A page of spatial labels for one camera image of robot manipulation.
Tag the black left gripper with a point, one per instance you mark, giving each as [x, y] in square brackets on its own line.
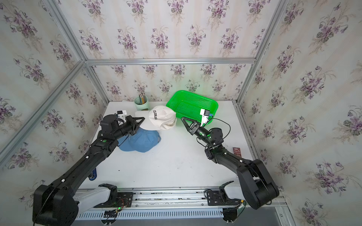
[131, 121]

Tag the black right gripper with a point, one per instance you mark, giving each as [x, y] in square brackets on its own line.
[195, 127]

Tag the light blue baseball cap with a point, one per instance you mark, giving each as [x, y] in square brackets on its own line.
[142, 141]

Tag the beige baseball cap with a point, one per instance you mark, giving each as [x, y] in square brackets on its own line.
[160, 118]

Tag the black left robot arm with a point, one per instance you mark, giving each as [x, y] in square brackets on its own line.
[54, 205]

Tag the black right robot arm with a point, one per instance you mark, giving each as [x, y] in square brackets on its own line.
[257, 185]

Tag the mint green pencil cup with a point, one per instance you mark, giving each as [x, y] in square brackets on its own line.
[139, 107]

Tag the green plastic basket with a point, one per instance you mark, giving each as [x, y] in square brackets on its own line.
[188, 104]

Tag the bundle of coloured pencils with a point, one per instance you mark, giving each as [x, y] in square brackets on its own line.
[142, 98]

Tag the red patterned card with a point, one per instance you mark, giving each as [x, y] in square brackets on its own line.
[237, 151]

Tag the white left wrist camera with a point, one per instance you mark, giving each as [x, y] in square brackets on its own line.
[122, 114]

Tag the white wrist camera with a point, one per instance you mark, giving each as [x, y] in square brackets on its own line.
[206, 117]
[122, 114]

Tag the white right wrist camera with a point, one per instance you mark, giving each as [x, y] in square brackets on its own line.
[206, 117]

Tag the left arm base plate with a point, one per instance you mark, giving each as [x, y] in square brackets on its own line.
[121, 199]

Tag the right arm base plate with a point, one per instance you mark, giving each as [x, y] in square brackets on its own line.
[215, 198]

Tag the aluminium mounting rail frame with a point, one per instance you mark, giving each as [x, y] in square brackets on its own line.
[154, 204]

